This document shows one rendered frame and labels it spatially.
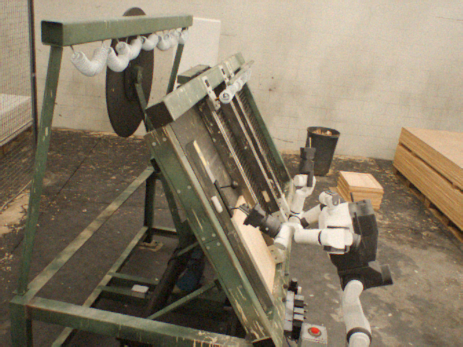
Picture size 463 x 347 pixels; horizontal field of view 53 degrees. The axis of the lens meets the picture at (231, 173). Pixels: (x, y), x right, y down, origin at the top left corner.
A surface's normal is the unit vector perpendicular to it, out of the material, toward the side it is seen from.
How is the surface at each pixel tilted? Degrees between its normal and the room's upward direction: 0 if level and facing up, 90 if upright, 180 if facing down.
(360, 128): 90
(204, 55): 90
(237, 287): 90
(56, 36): 90
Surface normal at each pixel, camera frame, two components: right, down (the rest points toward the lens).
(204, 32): 0.04, 0.36
